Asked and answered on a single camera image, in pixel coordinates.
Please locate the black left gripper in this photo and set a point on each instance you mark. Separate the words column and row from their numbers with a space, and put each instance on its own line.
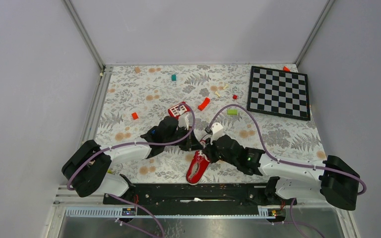
column 191, row 144

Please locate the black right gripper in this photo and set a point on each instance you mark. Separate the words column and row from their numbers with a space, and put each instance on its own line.
column 208, row 150

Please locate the red canvas sneaker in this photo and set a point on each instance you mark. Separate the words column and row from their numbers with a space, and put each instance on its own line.
column 197, row 167

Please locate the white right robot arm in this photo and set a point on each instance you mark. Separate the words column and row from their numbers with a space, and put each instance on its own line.
column 331, row 180

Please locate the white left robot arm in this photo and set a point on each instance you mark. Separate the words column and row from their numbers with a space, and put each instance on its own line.
column 87, row 170

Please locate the red white window brick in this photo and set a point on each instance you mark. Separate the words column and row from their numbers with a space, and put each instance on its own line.
column 177, row 110

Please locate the small orange cube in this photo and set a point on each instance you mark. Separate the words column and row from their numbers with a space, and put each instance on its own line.
column 135, row 116

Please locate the green rectangular block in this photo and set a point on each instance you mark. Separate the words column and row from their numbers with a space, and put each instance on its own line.
column 233, row 112

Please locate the floral patterned table mat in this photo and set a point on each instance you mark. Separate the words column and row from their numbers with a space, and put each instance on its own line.
column 149, row 92

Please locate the orange red curved block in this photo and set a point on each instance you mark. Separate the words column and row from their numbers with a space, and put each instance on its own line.
column 204, row 104

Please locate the black grey chessboard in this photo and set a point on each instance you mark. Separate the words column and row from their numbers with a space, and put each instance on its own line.
column 279, row 93

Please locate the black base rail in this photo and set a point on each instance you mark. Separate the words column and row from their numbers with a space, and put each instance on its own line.
column 207, row 199

